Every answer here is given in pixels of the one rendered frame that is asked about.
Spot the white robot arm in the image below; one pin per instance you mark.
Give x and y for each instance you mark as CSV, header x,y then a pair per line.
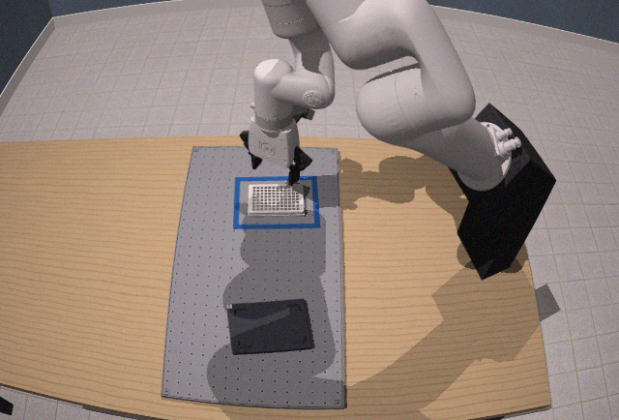
x,y
408,107

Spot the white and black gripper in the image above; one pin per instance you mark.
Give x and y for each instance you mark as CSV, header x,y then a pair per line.
x,y
270,146

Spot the blue tape outline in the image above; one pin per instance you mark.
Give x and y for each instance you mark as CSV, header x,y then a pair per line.
x,y
275,178

